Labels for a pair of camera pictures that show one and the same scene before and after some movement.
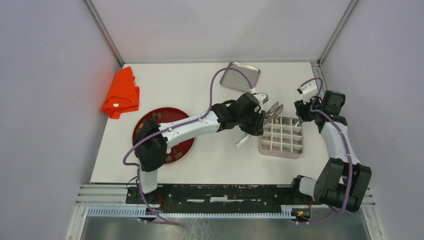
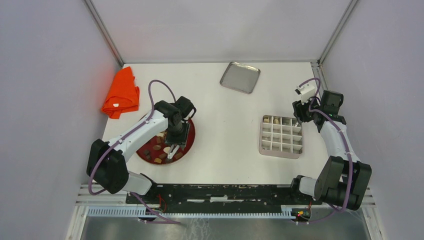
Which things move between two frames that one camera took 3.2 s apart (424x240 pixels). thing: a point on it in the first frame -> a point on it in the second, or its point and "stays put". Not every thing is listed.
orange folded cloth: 123,95 stays put
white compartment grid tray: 282,137 stays put
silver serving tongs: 269,116 -> 171,154
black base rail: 216,196 stays put
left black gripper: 257,129 -> 181,140
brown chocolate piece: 178,155 stays put
